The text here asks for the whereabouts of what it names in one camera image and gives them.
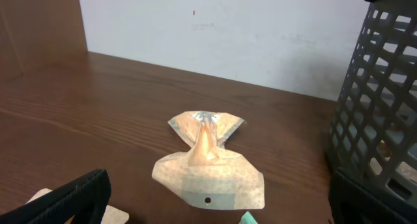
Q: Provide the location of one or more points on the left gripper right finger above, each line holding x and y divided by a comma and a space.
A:
358, 201

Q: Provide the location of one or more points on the cream snack pouch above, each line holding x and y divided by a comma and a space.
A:
208, 175

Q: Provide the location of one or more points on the teal snack packet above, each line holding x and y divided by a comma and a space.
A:
247, 218

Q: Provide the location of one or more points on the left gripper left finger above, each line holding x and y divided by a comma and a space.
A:
82, 200

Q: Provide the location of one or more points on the grey plastic basket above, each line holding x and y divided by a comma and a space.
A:
373, 131

